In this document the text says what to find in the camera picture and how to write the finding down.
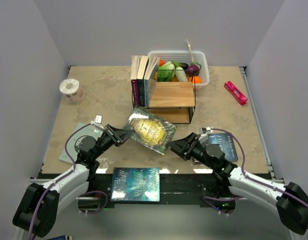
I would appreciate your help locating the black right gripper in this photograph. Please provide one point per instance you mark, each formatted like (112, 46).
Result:
(181, 147)

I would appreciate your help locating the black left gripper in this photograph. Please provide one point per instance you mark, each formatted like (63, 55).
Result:
(117, 135)

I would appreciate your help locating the green yellow fantasy book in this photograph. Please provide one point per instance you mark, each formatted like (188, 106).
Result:
(151, 131)

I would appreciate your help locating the purple paperback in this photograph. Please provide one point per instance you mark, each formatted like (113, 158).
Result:
(150, 76)

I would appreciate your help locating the purple Treehouse paperback book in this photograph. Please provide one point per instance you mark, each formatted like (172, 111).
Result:
(134, 71)

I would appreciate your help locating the Little Women book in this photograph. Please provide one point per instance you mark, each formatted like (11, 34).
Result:
(142, 65)

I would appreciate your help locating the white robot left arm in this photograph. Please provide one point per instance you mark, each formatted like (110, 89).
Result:
(41, 203)

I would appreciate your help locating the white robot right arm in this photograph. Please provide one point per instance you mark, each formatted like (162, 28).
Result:
(289, 201)

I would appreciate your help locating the dark Wuthering Heights book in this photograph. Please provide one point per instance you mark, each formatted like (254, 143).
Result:
(225, 142)

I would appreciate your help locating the blue book at bottom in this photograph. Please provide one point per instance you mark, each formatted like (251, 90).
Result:
(135, 185)

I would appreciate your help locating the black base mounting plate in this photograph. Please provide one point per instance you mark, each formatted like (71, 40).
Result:
(175, 189)

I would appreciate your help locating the toilet paper roll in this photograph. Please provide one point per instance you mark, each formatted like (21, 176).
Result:
(72, 91)

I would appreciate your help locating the large orange fruit toy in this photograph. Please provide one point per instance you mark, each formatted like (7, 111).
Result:
(194, 79)

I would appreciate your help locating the yellow pepper toy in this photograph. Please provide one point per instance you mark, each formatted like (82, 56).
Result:
(174, 79)

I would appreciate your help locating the pink rectangular box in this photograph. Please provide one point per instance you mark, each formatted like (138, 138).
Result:
(236, 93)

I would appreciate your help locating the green lettuce toy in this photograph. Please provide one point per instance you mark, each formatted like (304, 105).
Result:
(166, 72)

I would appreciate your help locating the white radish toy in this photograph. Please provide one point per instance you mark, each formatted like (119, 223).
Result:
(181, 75)

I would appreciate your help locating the purple onion toy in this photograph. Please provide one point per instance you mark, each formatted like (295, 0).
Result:
(195, 67)

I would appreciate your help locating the dark eggplant toy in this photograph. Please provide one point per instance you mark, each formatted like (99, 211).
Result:
(184, 66)

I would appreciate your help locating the small orange pumpkin toy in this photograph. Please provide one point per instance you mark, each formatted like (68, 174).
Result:
(161, 62)

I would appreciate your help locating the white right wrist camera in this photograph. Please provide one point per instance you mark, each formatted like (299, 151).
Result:
(203, 132)

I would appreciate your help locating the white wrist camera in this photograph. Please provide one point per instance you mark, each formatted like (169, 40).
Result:
(97, 122)
(203, 132)

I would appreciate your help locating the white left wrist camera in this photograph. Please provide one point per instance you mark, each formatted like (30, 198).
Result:
(97, 122)

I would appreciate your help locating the wooden shelf with wire frame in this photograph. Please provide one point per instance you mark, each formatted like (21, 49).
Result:
(173, 101)

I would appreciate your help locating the aluminium frame rail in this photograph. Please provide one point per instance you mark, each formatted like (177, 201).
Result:
(42, 203)

